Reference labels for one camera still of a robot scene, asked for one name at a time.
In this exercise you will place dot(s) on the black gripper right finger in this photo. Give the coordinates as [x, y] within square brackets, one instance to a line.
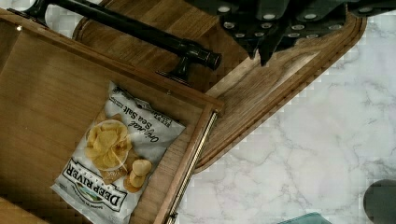
[293, 19]

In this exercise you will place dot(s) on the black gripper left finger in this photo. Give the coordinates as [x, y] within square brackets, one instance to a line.
[255, 25]

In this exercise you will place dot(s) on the wooden drawer with black handle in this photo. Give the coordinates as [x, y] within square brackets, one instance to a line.
[52, 88]

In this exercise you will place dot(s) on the wooden cutting board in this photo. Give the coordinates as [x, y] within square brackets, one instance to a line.
[251, 92]

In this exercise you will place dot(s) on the Deep River chips bag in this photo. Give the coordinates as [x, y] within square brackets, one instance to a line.
[111, 165]

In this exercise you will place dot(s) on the dark grey cylindrical container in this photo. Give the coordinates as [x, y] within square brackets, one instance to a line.
[379, 202]

